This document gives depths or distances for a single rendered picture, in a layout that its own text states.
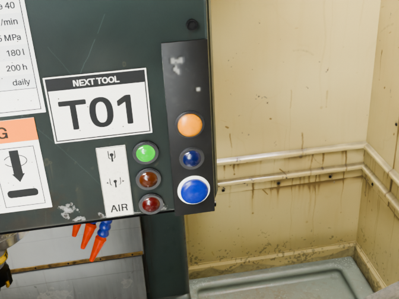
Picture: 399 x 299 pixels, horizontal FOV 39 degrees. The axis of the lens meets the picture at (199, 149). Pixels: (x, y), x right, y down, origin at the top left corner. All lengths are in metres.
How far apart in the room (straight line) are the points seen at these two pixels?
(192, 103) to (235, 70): 1.12
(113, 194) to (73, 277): 0.92
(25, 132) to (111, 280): 0.98
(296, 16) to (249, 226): 0.74
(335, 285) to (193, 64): 1.64
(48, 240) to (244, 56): 0.76
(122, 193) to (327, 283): 1.57
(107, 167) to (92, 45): 0.13
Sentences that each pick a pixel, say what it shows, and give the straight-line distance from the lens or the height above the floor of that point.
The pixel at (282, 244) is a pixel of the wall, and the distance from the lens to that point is 2.06.
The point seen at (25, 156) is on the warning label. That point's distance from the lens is 0.59.
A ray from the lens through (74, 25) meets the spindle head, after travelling 0.54.
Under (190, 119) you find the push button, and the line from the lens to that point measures 0.57.
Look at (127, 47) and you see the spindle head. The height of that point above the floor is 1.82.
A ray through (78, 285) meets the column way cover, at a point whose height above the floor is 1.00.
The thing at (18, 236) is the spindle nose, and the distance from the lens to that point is 0.84.
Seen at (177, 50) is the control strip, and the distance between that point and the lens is 0.54.
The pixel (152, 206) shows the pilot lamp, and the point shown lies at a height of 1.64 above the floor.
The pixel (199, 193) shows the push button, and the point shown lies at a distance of 0.61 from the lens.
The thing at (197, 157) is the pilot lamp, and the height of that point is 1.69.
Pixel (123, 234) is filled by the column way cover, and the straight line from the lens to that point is 1.43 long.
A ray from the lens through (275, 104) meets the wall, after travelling 1.76.
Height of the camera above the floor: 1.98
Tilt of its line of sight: 28 degrees down
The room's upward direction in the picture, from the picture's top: 3 degrees counter-clockwise
